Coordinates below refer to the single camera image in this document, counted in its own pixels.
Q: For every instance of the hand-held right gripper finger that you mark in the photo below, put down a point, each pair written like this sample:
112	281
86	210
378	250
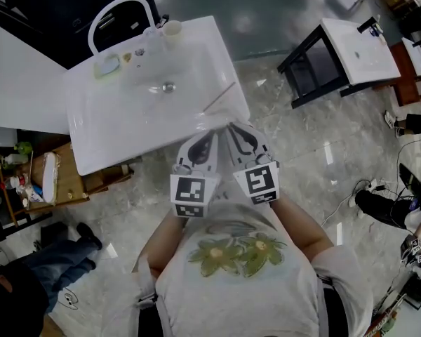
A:
233	156
263	144

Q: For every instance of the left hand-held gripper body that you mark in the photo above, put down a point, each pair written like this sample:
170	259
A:
191	191

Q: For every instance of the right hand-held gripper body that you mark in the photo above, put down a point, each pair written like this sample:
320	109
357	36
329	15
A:
261	181

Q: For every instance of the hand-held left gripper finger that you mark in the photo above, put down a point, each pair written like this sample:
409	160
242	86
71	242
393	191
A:
183	153
214	160

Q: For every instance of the person's left forearm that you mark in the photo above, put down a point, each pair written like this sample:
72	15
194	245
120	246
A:
165	244

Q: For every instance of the person's right forearm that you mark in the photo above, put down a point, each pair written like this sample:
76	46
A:
298	230

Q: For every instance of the large white sink basin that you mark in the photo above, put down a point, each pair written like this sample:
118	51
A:
126	125

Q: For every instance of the metal sink drain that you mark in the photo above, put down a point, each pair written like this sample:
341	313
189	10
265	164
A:
168	87

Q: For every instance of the black sink stand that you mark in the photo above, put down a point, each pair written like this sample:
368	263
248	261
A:
312	69

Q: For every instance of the small grey ornament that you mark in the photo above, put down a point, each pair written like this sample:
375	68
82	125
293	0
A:
139	52

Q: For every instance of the small yellow ornament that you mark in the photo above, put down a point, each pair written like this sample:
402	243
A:
126	57

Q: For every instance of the wooden side table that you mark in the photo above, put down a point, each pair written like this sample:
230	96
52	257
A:
73	181

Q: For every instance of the white power strip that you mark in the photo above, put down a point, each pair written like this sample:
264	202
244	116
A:
374	184

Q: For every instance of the green soap dish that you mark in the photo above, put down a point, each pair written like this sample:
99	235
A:
106	68

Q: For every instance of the grey floral t-shirt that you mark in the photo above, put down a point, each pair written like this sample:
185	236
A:
231	304

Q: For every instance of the white cup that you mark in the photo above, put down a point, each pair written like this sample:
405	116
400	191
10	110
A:
172	31

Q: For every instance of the small white sink basin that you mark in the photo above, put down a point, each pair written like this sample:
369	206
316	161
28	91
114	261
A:
365	58

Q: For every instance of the white oblong tray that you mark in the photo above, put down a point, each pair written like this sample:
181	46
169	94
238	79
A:
51	177

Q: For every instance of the black laptop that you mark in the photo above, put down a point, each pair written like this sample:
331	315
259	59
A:
412	184

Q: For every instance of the reddish wooden cabinet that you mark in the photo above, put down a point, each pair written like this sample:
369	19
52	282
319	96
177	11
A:
407	90

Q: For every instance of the blue and white packet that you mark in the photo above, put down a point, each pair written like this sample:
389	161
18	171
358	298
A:
34	196

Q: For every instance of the white arched faucet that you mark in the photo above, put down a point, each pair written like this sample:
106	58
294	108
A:
94	23

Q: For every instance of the black faucet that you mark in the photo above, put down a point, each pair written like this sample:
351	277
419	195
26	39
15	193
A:
366	25

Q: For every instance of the green plastic object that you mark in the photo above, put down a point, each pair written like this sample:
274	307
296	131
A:
24	148

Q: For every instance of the small blue object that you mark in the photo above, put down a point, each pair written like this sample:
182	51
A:
376	30

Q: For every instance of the red-capped bottle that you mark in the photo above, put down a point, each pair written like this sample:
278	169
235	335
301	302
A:
15	183

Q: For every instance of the narrow white sink basin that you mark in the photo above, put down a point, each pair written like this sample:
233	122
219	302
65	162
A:
417	58

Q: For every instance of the white partition panel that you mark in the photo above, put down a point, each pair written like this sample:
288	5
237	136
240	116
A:
21	83

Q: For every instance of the brown cardboard box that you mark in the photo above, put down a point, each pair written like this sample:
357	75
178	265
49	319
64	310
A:
54	328

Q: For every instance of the black metal shelf frame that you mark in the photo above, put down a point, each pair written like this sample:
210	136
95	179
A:
0	216

